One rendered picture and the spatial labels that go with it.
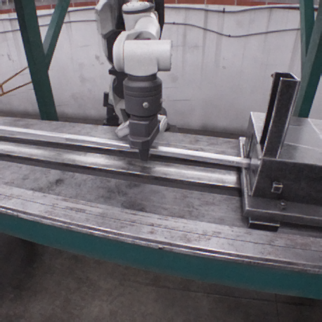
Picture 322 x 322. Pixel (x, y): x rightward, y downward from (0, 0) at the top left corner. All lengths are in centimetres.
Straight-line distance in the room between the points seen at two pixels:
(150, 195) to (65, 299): 86
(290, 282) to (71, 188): 52
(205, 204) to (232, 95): 197
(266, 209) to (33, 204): 49
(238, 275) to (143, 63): 47
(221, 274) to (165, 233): 15
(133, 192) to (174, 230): 15
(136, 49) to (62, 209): 37
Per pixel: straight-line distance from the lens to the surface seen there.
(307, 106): 124
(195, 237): 46
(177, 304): 122
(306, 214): 53
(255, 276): 53
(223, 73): 238
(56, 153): 77
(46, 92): 158
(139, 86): 52
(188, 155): 59
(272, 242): 49
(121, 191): 57
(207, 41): 234
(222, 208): 54
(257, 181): 49
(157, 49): 52
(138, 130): 56
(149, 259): 52
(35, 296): 136
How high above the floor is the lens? 111
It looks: 33 degrees down
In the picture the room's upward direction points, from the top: straight up
